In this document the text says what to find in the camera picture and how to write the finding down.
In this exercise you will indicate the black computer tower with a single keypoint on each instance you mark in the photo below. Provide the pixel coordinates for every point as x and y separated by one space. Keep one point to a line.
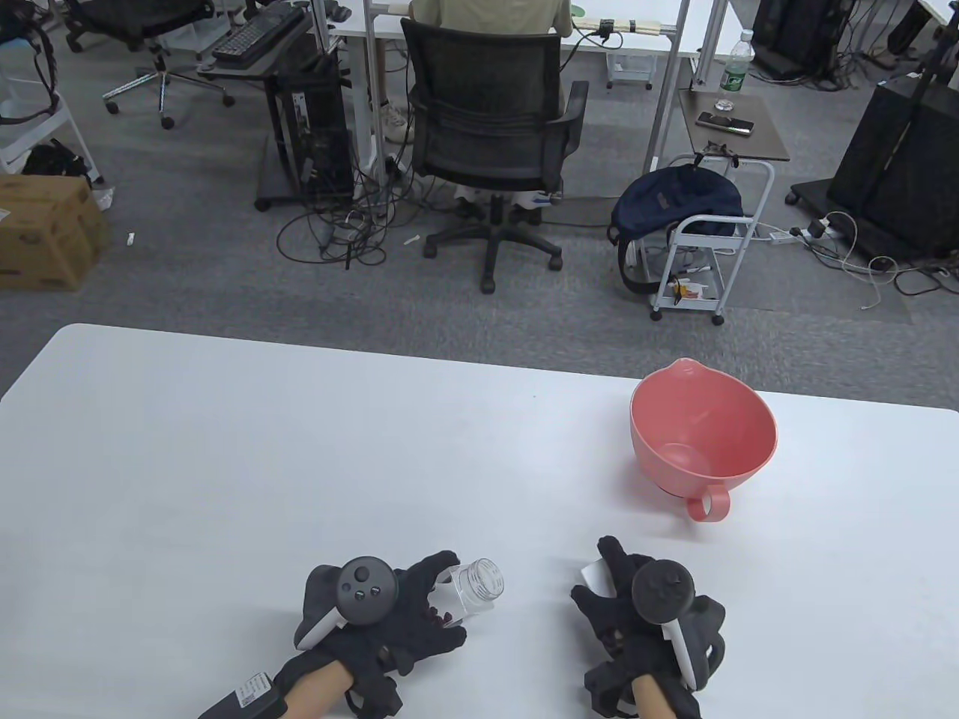
322 127

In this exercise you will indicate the pink salad bowl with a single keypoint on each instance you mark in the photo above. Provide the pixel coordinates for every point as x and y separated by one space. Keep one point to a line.
712 419

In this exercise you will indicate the black keyboard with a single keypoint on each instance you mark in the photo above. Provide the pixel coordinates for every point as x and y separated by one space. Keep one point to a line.
255 36

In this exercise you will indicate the small glass dish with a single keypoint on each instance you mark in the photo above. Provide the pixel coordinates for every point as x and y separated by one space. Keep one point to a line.
724 105

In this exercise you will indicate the black wheeled cabinet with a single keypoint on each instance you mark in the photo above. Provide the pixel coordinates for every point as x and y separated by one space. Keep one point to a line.
899 165

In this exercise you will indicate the black bag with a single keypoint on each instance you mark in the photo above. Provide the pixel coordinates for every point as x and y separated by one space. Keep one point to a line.
52 161

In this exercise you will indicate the black swivel chair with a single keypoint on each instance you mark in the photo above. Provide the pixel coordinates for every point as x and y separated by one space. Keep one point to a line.
142 15

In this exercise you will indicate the white rolling cart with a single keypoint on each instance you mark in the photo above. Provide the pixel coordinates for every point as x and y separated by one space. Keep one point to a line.
712 220

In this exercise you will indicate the white office desk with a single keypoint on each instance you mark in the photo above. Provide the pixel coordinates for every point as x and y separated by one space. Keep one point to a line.
652 45

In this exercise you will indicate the white jar lid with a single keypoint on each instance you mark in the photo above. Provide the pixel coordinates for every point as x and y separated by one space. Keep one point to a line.
592 577

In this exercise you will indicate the cardboard box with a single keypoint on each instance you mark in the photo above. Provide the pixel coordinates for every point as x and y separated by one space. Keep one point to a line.
45 232

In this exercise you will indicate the navy backpack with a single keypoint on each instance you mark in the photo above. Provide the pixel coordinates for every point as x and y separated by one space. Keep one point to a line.
674 198

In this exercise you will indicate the black keyboard stand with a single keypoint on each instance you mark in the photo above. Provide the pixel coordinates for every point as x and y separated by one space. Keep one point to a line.
232 73

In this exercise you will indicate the beige power strip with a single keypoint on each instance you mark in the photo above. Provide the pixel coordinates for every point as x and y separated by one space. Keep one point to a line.
644 28

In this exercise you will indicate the clear plastic jar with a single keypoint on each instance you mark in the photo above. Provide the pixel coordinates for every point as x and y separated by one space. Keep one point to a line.
479 584

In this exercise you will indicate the clear water bottle green label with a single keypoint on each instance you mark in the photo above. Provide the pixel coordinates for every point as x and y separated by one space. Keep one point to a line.
734 71

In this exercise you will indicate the black VR controller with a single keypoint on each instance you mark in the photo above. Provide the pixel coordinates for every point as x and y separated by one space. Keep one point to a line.
363 588
663 592

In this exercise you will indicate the person's left hand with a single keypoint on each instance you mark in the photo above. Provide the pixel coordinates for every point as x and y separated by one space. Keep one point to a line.
404 636

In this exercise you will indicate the white power strip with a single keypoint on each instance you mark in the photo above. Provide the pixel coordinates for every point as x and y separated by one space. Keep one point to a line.
779 237

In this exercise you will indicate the brown side table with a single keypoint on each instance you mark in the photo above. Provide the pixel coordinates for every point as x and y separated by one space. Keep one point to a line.
757 146

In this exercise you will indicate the person's right forearm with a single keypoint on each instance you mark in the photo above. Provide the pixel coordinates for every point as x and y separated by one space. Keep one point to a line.
652 700

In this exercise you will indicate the black smartphone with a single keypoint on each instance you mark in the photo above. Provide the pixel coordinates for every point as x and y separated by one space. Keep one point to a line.
723 122

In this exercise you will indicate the white metal rack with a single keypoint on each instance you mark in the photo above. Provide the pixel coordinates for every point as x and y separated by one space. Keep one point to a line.
9 157

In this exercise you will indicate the black equipment stack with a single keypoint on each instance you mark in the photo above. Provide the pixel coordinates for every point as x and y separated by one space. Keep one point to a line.
794 30

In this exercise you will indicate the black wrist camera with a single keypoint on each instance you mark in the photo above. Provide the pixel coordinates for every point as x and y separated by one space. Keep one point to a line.
374 696
607 689

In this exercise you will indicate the black wrist sensor box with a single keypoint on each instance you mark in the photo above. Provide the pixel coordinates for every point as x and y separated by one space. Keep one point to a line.
247 696

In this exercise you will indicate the person's right hand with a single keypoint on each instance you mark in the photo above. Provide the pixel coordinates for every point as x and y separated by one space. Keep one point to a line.
618 629

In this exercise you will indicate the person's left forearm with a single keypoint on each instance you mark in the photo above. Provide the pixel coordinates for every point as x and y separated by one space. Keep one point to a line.
315 693

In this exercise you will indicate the black mesh office chair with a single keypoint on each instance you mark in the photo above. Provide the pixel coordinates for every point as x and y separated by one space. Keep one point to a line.
487 82

